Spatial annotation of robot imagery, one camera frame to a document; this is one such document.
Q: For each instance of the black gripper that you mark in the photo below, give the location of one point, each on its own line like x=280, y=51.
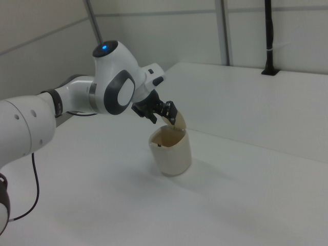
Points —
x=146, y=103

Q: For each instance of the small beige bin with lid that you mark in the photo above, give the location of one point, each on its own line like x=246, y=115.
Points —
x=173, y=153

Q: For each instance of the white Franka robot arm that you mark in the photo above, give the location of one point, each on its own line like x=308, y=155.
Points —
x=112, y=77

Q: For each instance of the black pole with base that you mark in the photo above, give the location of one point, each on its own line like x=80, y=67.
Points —
x=269, y=38

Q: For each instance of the grey partition post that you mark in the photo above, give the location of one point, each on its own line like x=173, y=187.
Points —
x=225, y=30
x=93, y=20

